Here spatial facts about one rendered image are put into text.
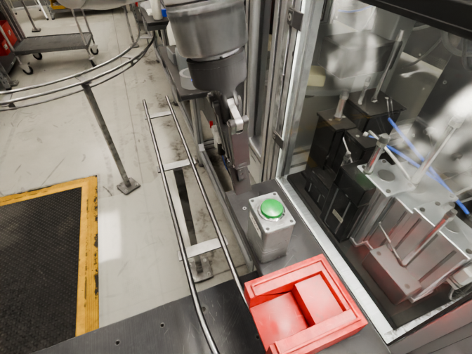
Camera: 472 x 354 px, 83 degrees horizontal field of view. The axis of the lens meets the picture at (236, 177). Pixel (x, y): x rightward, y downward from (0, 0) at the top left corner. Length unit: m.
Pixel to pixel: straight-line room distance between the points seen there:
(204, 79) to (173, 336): 0.61
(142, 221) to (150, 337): 1.13
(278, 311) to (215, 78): 0.39
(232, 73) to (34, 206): 1.99
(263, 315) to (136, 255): 1.26
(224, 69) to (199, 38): 0.04
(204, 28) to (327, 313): 0.45
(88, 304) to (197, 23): 1.50
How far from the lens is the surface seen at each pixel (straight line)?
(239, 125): 0.34
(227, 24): 0.33
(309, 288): 0.51
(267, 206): 0.48
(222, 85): 0.34
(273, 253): 0.54
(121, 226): 1.85
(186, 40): 0.34
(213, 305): 0.77
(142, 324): 0.79
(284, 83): 0.57
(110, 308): 1.61
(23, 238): 2.08
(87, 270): 1.75
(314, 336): 0.47
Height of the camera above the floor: 1.41
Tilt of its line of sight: 46 degrees down
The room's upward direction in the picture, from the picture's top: straight up
